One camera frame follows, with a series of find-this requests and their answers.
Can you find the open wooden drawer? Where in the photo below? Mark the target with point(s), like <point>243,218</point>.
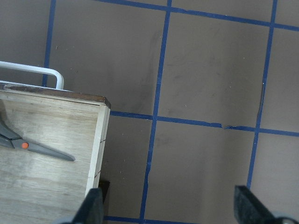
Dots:
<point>39,189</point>

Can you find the dark brown drawer cabinet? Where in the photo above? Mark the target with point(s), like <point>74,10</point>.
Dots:
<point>104,186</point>

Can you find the grey orange handled scissors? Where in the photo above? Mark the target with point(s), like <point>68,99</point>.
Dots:
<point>22,127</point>

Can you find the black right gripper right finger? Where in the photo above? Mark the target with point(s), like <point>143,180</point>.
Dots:
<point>249,210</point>

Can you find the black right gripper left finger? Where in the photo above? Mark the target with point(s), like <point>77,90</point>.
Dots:
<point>91,210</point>

